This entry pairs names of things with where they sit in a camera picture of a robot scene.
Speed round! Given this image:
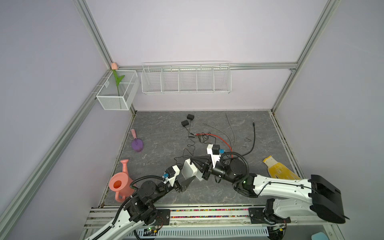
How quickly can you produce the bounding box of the white mesh box basket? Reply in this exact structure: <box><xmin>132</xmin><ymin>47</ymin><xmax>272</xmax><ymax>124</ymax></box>
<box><xmin>96</xmin><ymin>70</ymin><xmax>140</xmax><ymax>111</ymax></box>

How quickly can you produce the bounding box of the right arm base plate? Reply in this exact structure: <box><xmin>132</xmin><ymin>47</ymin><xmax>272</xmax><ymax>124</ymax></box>
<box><xmin>249</xmin><ymin>207</ymin><xmax>291</xmax><ymax>225</ymax></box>

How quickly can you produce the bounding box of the red ethernet cable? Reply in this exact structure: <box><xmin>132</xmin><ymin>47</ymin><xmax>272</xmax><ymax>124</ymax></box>
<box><xmin>194</xmin><ymin>133</ymin><xmax>234</xmax><ymax>154</ymax></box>

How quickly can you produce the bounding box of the pink watering can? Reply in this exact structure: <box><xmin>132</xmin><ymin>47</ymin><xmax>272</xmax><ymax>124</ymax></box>
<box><xmin>109</xmin><ymin>159</ymin><xmax>135</xmax><ymax>203</ymax></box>

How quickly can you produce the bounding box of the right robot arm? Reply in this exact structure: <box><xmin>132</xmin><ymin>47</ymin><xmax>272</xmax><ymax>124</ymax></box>
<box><xmin>182</xmin><ymin>152</ymin><xmax>348</xmax><ymax>224</ymax></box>

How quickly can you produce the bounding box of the white wire shelf basket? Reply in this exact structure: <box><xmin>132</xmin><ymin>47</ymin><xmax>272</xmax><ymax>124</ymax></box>
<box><xmin>141</xmin><ymin>61</ymin><xmax>232</xmax><ymax>95</ymax></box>

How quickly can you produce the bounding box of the yellow work glove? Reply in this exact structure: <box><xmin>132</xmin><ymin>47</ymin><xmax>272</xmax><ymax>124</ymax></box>
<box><xmin>263</xmin><ymin>156</ymin><xmax>301</xmax><ymax>180</ymax></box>

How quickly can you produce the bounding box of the grey cable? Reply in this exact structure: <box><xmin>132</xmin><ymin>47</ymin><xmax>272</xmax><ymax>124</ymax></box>
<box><xmin>203</xmin><ymin>112</ymin><xmax>237</xmax><ymax>151</ymax></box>

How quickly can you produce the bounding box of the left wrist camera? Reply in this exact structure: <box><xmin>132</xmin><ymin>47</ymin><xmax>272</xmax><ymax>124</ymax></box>
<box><xmin>163</xmin><ymin>165</ymin><xmax>180</xmax><ymax>187</ymax></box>

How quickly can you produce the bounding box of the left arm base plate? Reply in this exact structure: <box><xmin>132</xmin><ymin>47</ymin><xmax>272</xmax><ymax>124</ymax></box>
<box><xmin>145</xmin><ymin>209</ymin><xmax>171</xmax><ymax>226</ymax></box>

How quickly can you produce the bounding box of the artificial tulip flower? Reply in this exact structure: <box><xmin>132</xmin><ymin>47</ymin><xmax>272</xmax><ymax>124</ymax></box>
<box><xmin>111</xmin><ymin>63</ymin><xmax>125</xmax><ymax>96</ymax></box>

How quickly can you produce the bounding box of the purple trowel pink handle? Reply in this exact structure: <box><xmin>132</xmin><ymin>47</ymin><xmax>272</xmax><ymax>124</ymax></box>
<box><xmin>131</xmin><ymin>129</ymin><xmax>144</xmax><ymax>153</ymax></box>

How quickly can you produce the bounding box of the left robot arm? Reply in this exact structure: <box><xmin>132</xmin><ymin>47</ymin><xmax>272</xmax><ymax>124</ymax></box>
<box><xmin>87</xmin><ymin>163</ymin><xmax>199</xmax><ymax>240</ymax></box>

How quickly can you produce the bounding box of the black power adapter near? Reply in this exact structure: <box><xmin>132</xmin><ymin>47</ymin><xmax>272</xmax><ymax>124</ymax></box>
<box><xmin>181</xmin><ymin>120</ymin><xmax>190</xmax><ymax>127</ymax></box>

